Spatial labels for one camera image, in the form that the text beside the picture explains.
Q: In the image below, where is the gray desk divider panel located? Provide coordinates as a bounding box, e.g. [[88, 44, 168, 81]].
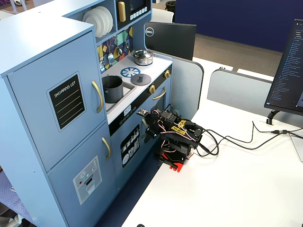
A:
[[151, 50, 205, 119], [206, 68, 273, 110]]

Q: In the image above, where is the black trash bin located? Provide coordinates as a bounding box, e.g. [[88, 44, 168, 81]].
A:
[[165, 0, 177, 13]]

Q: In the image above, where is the steel pot with lid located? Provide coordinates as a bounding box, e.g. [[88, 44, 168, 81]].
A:
[[131, 49, 154, 67]]

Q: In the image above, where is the white plate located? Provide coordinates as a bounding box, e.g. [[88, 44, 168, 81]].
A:
[[91, 7, 110, 36], [98, 6, 115, 33], [82, 9, 105, 38]]

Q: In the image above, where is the gold oven door handle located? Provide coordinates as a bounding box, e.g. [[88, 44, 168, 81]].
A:
[[152, 86, 167, 101]]

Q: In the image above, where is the red base clamp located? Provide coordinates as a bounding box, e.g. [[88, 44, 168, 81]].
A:
[[154, 151, 195, 174]]

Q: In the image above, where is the dark gray round lid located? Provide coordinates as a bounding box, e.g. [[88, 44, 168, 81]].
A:
[[130, 73, 152, 86]]

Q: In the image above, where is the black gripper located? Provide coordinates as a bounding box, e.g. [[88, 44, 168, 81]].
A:
[[142, 110, 167, 144]]

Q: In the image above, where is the gray toy sink basin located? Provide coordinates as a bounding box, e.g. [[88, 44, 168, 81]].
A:
[[104, 81, 138, 113]]

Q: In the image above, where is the monitor showing dark screen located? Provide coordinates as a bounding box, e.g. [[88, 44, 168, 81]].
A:
[[263, 18, 303, 117]]

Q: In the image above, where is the gold freezer door handle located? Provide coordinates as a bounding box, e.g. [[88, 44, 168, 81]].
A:
[[101, 137, 112, 160]]

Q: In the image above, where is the dark gray toy pot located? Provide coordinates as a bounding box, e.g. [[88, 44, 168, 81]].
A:
[[102, 75, 125, 104]]

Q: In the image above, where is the black cable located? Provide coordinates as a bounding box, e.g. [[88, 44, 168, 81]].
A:
[[198, 121, 303, 144], [196, 128, 303, 157]]

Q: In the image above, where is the silver monitor base plate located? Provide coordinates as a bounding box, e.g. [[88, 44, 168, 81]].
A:
[[289, 131, 303, 163]]

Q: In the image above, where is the gold fridge door handle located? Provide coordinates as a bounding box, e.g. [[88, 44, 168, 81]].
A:
[[91, 80, 104, 114]]

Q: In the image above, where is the black Dell monitor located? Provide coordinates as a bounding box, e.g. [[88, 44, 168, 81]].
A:
[[144, 21, 197, 61]]

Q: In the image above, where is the gold microwave handle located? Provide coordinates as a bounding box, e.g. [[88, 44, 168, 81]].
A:
[[117, 1, 127, 23]]

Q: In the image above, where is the blue wooden toy kitchen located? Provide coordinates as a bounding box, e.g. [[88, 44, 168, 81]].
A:
[[0, 0, 174, 227]]

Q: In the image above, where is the gold dishwasher door handle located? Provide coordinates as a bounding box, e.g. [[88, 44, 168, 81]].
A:
[[141, 118, 148, 139]]

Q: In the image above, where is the black toy microwave door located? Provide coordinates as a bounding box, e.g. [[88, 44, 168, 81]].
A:
[[116, 0, 152, 30]]

